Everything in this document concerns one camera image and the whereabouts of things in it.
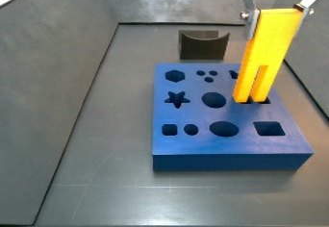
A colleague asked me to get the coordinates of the yellow double-square forked block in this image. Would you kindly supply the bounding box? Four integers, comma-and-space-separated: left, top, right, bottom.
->
233, 8, 303, 103

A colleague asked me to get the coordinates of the blue shape-sorting foam board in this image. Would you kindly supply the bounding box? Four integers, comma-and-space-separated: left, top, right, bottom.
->
151, 63, 313, 171

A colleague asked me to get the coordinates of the black curved holder stand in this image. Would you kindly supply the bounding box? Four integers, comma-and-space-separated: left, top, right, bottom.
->
179, 30, 230, 60

